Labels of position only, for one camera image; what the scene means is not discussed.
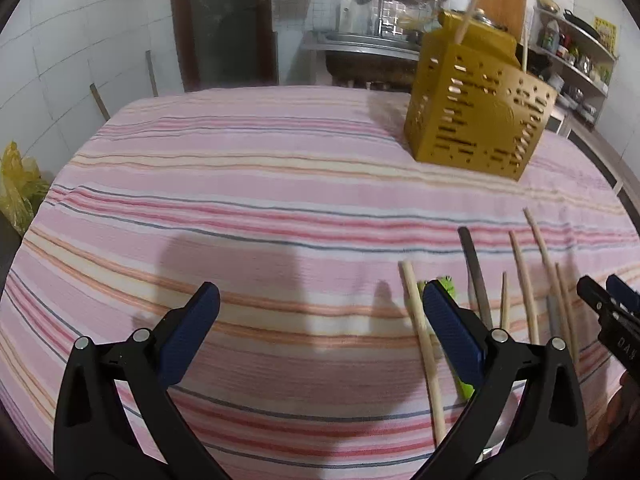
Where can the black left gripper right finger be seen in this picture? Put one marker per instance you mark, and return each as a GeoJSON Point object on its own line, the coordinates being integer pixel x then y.
{"type": "Point", "coordinates": [525, 419]}

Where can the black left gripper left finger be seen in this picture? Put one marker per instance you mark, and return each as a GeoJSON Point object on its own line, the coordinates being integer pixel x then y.
{"type": "Point", "coordinates": [93, 438]}

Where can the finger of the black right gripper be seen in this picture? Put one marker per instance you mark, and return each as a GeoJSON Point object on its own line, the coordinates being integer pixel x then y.
{"type": "Point", "coordinates": [597, 298]}
{"type": "Point", "coordinates": [623, 293]}

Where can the long wooden chopstick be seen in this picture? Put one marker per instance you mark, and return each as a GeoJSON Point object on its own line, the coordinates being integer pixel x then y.
{"type": "Point", "coordinates": [552, 275]}

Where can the green frog handle fork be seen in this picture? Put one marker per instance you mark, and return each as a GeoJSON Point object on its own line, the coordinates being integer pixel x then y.
{"type": "Point", "coordinates": [446, 320]}

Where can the thick wooden chopstick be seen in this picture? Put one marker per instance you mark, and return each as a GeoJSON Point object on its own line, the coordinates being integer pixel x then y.
{"type": "Point", "coordinates": [427, 352]}

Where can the right hand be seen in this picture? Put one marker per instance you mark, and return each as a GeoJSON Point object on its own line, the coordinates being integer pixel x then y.
{"type": "Point", "coordinates": [621, 408]}

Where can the wooden chopstick far right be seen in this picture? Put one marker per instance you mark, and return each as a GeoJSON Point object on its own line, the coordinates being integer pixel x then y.
{"type": "Point", "coordinates": [568, 315]}

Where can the short wooden chopstick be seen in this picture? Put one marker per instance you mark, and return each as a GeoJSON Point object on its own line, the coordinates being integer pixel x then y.
{"type": "Point", "coordinates": [527, 290]}

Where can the yellow perforated utensil holder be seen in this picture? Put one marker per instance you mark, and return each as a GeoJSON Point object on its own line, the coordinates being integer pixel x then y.
{"type": "Point", "coordinates": [472, 105]}

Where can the yellow plastic bag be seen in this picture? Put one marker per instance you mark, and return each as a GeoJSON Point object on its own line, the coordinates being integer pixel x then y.
{"type": "Point", "coordinates": [23, 188]}

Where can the chopstick in holder right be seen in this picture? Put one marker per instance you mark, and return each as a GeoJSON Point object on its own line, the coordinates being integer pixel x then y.
{"type": "Point", "coordinates": [525, 43]}

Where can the pink striped tablecloth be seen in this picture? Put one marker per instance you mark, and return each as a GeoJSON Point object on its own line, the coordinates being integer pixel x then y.
{"type": "Point", "coordinates": [300, 204]}

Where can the wooden cutting board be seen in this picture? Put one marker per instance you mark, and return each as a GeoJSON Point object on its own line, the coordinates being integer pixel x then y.
{"type": "Point", "coordinates": [508, 13]}

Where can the steel sink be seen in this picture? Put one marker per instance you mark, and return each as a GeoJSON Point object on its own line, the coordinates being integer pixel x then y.
{"type": "Point", "coordinates": [345, 59]}

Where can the dark wooden door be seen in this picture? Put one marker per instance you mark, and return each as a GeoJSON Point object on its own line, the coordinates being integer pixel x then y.
{"type": "Point", "coordinates": [224, 43]}

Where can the dark handled metal spoon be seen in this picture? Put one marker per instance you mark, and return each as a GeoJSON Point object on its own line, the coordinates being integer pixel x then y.
{"type": "Point", "coordinates": [477, 280]}

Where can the wall shelf with bottles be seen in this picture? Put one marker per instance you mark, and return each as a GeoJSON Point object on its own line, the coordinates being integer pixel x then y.
{"type": "Point", "coordinates": [576, 55]}

